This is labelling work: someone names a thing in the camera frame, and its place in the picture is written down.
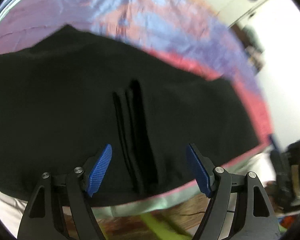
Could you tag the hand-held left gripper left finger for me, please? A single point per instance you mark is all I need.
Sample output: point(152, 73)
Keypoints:
point(100, 170)

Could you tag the person's leg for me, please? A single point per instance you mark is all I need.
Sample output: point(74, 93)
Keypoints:
point(5, 210)
point(250, 165)

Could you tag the black pants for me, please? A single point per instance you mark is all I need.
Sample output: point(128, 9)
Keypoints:
point(65, 105)

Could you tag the green stick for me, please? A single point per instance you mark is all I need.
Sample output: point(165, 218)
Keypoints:
point(160, 226)

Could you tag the patterned floor rug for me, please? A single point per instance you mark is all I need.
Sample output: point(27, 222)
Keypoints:
point(180, 208)

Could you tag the person's right leg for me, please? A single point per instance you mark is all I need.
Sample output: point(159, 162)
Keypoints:
point(250, 165)

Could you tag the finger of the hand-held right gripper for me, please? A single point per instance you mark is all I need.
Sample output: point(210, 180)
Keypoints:
point(277, 162)

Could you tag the colourful patchwork bedspread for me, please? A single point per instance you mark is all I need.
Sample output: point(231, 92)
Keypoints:
point(140, 17)

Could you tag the person's left leg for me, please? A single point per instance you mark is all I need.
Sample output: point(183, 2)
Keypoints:
point(5, 210)

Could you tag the white door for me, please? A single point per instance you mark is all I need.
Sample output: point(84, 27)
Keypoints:
point(240, 2)

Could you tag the dark wooden dresser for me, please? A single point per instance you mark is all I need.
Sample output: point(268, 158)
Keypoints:
point(250, 45)

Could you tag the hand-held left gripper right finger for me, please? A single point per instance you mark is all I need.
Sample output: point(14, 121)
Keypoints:
point(198, 170)

